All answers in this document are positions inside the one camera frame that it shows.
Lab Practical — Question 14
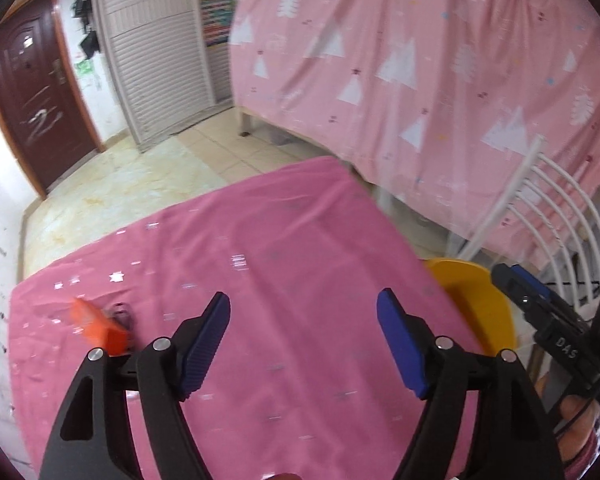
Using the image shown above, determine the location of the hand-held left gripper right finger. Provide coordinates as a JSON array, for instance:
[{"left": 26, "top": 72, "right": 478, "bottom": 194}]
[{"left": 376, "top": 288, "right": 566, "bottom": 480}]

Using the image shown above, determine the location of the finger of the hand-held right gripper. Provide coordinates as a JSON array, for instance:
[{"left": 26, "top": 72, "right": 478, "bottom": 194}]
[
  {"left": 490, "top": 262, "right": 552, "bottom": 329},
  {"left": 509, "top": 264, "right": 582, "bottom": 319}
]

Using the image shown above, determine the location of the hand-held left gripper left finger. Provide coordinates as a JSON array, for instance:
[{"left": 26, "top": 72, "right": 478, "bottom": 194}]
[{"left": 39, "top": 291, "right": 231, "bottom": 480}]

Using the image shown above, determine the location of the yellow plastic bin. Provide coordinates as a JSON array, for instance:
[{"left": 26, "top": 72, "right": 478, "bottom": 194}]
[{"left": 424, "top": 258, "right": 519, "bottom": 357}]

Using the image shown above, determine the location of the orange cardboard box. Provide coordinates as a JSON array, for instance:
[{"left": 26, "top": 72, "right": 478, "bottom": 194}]
[{"left": 71, "top": 297, "right": 131, "bottom": 357}]

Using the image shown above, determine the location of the person's right forearm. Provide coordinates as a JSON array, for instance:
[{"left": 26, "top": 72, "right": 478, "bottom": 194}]
[{"left": 562, "top": 432, "right": 600, "bottom": 480}]

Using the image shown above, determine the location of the person's right hand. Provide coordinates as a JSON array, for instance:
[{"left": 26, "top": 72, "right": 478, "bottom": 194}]
[{"left": 538, "top": 372, "right": 600, "bottom": 462}]

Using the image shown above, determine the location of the white metal chair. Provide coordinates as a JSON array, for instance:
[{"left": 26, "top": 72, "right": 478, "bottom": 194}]
[{"left": 447, "top": 135, "right": 600, "bottom": 311}]

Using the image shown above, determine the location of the pink star-print tablecloth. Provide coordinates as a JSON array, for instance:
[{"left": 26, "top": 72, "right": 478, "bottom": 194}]
[{"left": 9, "top": 156, "right": 486, "bottom": 480}]

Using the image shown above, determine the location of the pink tree-print curtain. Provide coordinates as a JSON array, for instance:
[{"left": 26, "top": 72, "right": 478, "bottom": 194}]
[{"left": 228, "top": 0, "right": 600, "bottom": 281}]

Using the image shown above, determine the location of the white louvered wardrobe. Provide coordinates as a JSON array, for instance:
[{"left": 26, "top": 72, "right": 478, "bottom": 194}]
[{"left": 91, "top": 0, "right": 241, "bottom": 153}]

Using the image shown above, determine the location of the dark brown door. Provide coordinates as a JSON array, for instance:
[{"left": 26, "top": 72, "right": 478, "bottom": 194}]
[{"left": 0, "top": 0, "right": 103, "bottom": 201}]

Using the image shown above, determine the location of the wooden bed frame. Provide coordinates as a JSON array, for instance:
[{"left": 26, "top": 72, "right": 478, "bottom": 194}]
[{"left": 237, "top": 107, "right": 353, "bottom": 173}]

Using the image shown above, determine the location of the colourful wall poster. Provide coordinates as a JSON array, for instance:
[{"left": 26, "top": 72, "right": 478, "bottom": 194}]
[{"left": 198, "top": 0, "right": 233, "bottom": 48}]

